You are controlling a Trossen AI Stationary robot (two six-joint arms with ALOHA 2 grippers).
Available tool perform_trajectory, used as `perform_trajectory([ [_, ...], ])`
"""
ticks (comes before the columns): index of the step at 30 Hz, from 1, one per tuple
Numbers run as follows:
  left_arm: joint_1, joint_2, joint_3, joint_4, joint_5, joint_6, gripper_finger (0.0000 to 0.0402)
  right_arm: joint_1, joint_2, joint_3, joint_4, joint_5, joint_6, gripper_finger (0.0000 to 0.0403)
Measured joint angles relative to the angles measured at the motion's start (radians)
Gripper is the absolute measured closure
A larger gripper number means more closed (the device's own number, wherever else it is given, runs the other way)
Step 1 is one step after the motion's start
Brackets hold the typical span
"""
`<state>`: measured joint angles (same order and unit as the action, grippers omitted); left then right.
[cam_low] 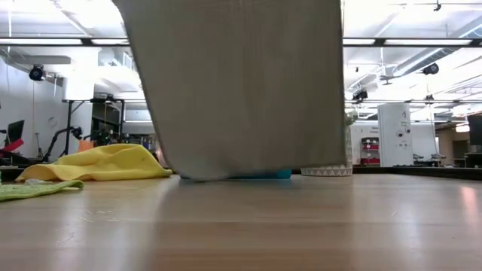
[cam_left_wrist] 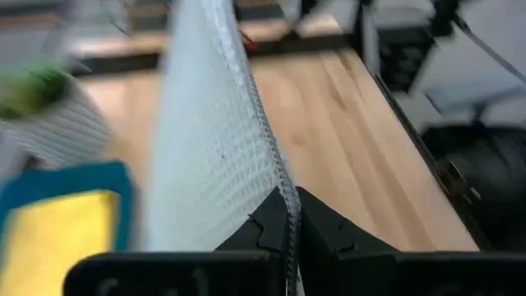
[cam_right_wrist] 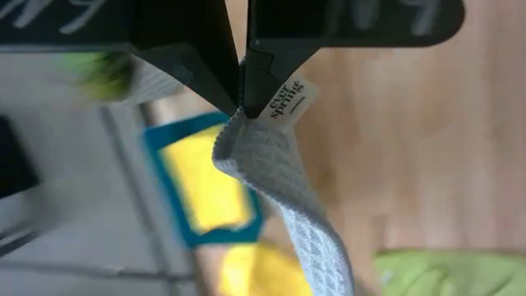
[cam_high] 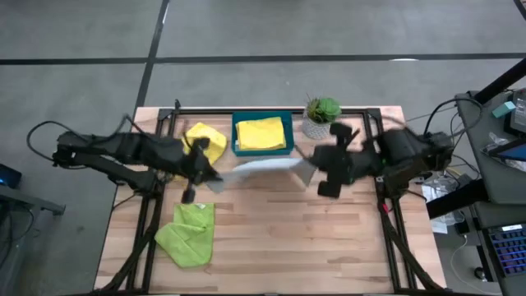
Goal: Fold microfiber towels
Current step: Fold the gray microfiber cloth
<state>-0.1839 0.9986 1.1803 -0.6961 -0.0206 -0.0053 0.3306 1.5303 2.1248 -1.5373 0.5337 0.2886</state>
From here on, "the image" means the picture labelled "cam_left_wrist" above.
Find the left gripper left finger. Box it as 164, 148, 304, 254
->
63, 187, 289, 296

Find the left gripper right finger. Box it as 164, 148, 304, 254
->
296, 187, 526, 296

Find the grey microfiber towel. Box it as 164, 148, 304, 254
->
139, 0, 305, 296

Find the yellow microfiber towel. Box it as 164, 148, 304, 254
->
0, 189, 120, 296

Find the black bulky object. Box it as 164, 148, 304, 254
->
422, 123, 526, 252

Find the backlit computer keyboard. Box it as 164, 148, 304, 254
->
377, 36, 435, 94

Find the teal plastic bin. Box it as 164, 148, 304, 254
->
0, 160, 136, 264

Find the grey side desk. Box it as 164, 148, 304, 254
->
369, 0, 526, 124

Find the succulent in patterned white pot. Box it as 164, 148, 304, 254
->
0, 61, 112, 165

